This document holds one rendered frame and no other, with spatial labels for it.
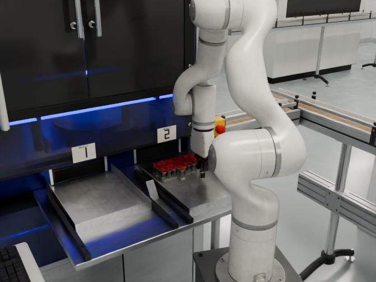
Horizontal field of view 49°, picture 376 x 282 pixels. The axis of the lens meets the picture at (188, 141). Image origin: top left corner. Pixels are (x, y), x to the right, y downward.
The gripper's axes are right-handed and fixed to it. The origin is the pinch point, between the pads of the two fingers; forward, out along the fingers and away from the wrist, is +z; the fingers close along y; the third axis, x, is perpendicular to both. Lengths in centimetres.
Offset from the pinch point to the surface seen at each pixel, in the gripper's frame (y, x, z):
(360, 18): -286, 480, 4
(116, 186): -11.4, -30.8, 5.8
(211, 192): 10.5, -3.2, 5.7
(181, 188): 2.8, -11.0, 5.7
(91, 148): -16.7, -37.0, -9.1
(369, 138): 13, 84, 3
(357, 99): -208, 392, 94
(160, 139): -16.7, -8.6, -6.6
